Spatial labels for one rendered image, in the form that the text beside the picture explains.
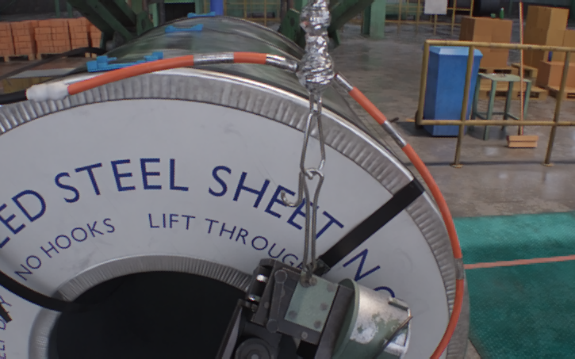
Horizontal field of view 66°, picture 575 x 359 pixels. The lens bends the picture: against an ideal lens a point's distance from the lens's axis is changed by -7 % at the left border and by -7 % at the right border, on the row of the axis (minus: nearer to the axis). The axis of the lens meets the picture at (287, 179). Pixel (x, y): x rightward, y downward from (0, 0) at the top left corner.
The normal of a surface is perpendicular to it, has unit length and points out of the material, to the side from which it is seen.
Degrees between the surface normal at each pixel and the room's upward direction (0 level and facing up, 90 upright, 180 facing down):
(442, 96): 93
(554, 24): 90
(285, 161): 90
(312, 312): 58
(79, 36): 90
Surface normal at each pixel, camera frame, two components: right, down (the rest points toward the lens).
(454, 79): 0.07, 0.43
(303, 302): 0.25, -0.18
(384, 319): 0.36, -0.46
